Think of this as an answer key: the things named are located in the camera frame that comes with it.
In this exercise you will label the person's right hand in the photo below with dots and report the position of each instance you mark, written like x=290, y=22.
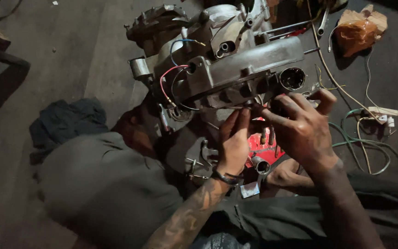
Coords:
x=302, y=135

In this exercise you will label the person's left hand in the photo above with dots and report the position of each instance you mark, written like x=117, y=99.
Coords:
x=234, y=148

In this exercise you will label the person's left fingers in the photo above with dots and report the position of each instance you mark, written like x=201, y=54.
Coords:
x=235, y=122

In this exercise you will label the dark socket bit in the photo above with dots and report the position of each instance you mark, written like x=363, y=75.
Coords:
x=271, y=135
x=263, y=136

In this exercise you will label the metal hammer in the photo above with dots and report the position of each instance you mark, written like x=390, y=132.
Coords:
x=207, y=152

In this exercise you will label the short metal cylinder sleeve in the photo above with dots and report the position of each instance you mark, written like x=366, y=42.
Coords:
x=261, y=165

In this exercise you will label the black wristband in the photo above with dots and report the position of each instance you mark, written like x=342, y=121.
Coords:
x=224, y=178

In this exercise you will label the grey metal scooter engine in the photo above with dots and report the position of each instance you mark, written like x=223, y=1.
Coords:
x=233, y=65

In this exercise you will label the small white printed packet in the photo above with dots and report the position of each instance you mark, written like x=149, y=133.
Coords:
x=249, y=190

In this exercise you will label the person's right foot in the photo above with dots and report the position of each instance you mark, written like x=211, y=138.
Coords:
x=287, y=178

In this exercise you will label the person's foot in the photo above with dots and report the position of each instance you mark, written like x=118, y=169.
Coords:
x=287, y=178
x=133, y=133

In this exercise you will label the person's left foot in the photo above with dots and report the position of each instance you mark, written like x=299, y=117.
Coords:
x=133, y=133

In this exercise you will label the long metal rod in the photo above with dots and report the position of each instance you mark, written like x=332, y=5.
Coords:
x=285, y=27

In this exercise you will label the person's grey trousers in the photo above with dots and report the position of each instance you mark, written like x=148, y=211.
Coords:
x=105, y=193

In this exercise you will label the white power strip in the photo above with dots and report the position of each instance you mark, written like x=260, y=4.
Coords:
x=384, y=111

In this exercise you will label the orange bag with cardboard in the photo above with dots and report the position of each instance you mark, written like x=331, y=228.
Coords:
x=356, y=33

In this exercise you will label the white plug adapter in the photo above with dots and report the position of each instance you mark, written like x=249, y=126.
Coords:
x=387, y=121

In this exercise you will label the dark crumpled cloth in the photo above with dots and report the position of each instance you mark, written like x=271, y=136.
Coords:
x=67, y=121

